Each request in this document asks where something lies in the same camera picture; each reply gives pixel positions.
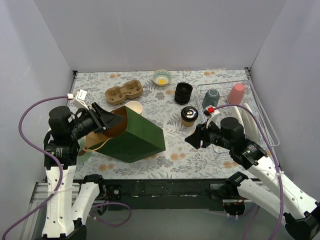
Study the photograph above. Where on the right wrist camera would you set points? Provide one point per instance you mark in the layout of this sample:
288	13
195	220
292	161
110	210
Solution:
212	114

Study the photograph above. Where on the white plate rear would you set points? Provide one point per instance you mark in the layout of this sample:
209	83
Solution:
250	126

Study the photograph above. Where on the floral tablecloth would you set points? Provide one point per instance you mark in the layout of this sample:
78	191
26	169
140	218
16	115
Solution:
179	160

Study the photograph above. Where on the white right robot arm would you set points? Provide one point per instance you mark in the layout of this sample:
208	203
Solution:
299	212

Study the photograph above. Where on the stack of black lids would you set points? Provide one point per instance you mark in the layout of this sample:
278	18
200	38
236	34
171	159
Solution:
183	93

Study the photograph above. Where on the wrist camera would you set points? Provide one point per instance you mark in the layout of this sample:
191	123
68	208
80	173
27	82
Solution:
212	114
78	99

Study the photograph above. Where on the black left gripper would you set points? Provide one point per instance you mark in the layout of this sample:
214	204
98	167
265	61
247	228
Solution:
99	120

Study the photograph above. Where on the white wire dish rack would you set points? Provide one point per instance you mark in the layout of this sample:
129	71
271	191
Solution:
251	114

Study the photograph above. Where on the green brown paper bag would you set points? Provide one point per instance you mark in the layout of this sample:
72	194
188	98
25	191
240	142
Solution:
133	139

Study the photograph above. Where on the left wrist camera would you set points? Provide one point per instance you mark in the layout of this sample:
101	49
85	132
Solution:
78	99

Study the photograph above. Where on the green straw holder cup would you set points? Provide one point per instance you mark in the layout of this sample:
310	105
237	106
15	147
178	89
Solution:
82	155

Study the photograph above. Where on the pink plastic cup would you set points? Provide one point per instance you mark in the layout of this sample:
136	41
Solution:
236	94

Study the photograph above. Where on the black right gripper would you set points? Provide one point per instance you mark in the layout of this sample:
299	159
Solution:
203	136

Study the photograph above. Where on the white plate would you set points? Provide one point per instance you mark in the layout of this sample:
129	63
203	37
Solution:
250	126
235	112

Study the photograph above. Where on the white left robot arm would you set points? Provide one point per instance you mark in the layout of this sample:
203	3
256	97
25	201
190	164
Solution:
65	218

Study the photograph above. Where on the single brown paper cup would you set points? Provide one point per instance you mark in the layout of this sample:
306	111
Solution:
188	122

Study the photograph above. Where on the white plate front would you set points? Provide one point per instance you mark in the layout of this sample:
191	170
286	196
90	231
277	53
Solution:
235	112

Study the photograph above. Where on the yellow patterned bowl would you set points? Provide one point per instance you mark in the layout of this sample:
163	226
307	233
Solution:
161	77

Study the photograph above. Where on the stack of paper cups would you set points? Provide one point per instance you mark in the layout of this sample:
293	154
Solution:
135	106

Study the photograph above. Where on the cardboard cup carrier tray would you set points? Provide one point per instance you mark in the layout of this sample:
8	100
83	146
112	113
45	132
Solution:
118	94

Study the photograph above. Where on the dark teal mug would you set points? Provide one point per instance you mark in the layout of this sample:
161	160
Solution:
211	98

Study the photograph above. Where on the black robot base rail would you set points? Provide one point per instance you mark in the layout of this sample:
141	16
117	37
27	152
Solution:
160	194

